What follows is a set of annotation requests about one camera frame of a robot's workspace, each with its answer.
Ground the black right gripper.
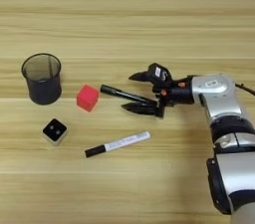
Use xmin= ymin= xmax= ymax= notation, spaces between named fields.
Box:
xmin=121 ymin=70 xmax=196 ymax=118

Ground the red cube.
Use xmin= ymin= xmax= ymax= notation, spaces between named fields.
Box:
xmin=76 ymin=84 xmax=101 ymax=113

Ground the small black and white cube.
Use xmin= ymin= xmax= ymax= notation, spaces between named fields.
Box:
xmin=42 ymin=117 xmax=69 ymax=146

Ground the black marker pen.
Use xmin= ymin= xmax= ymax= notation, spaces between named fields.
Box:
xmin=100 ymin=84 xmax=158 ymax=107

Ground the white marker black cap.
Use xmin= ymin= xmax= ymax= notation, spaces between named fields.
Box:
xmin=84 ymin=130 xmax=152 ymax=159

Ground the black mesh pen cup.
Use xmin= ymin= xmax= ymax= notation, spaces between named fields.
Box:
xmin=21 ymin=53 xmax=63 ymax=106

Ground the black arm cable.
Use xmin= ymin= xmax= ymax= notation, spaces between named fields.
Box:
xmin=234 ymin=83 xmax=255 ymax=97

